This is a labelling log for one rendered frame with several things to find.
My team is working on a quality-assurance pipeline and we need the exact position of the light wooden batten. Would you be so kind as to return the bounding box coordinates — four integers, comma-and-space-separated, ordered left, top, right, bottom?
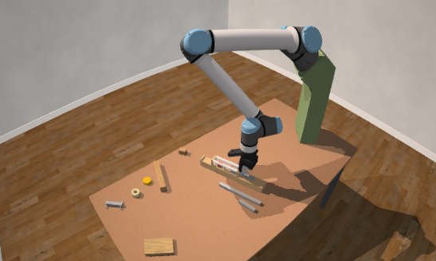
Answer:
154, 161, 166, 191

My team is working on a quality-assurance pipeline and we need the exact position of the cream roll of tape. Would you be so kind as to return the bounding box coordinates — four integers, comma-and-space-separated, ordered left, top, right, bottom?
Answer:
131, 189, 140, 198

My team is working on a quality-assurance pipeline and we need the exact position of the small wooden block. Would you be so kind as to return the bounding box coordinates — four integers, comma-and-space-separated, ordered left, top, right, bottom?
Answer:
178, 147, 187, 155

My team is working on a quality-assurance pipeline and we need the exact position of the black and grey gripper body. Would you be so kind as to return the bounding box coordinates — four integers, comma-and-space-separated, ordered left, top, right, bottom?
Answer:
239, 150, 258, 170

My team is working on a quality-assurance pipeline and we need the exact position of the orange short cylinder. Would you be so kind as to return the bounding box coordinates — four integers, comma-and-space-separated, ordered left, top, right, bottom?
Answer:
143, 177, 151, 185

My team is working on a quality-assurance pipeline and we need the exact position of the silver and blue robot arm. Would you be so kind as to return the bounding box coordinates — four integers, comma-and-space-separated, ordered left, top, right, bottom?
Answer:
180, 26, 322, 157

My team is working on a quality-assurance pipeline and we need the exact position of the light brown wooden board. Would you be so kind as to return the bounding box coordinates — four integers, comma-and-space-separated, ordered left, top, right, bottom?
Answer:
144, 238, 174, 255

